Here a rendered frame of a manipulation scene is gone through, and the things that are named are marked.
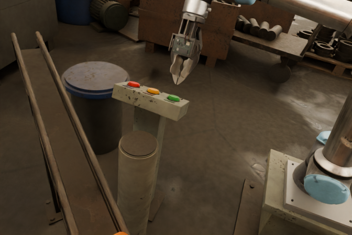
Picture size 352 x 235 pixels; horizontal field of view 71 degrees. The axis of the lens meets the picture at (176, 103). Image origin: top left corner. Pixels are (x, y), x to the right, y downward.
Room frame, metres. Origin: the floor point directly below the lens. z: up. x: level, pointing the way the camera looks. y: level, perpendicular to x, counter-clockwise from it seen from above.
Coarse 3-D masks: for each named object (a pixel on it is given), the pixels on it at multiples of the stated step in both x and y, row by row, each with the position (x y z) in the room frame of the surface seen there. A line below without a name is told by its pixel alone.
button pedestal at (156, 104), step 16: (112, 96) 0.68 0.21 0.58; (128, 96) 0.67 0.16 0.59; (144, 96) 0.66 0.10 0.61; (160, 96) 0.68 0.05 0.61; (144, 112) 0.68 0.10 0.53; (160, 112) 0.63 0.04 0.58; (176, 112) 0.62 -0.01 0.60; (144, 128) 0.68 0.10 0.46; (160, 128) 0.68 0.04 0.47; (160, 144) 0.71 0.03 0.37; (160, 192) 0.76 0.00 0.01
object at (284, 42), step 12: (240, 24) 2.65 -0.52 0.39; (252, 24) 2.62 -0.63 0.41; (264, 24) 2.67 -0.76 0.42; (240, 36) 2.44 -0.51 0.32; (252, 36) 2.52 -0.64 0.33; (264, 36) 2.49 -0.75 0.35; (276, 36) 2.46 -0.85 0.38; (288, 36) 2.75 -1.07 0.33; (312, 36) 2.18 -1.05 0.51; (264, 48) 2.30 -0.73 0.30; (276, 48) 2.27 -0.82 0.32; (288, 48) 2.33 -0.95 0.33; (300, 48) 2.40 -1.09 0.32; (288, 60) 2.73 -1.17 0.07; (300, 60) 2.15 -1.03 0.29; (276, 72) 2.24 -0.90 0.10; (288, 72) 2.19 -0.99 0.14
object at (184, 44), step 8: (184, 16) 0.71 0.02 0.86; (192, 16) 0.71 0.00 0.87; (184, 24) 0.73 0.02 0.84; (192, 24) 0.72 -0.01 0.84; (184, 32) 0.70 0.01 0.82; (192, 32) 0.71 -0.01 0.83; (176, 40) 0.69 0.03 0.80; (184, 40) 0.69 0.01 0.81; (192, 40) 0.74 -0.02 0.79; (176, 48) 0.69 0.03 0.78; (184, 48) 0.68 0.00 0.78; (192, 48) 0.67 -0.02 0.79; (192, 56) 0.69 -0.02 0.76
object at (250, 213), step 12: (252, 192) 0.85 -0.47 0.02; (240, 204) 0.76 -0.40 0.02; (252, 204) 0.78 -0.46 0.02; (240, 216) 0.70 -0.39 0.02; (252, 216) 0.71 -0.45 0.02; (264, 216) 0.67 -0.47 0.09; (276, 216) 0.61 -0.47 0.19; (240, 228) 0.64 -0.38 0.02; (252, 228) 0.65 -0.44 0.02; (264, 228) 0.62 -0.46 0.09; (276, 228) 0.61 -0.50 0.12; (288, 228) 0.60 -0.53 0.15; (300, 228) 0.59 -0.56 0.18
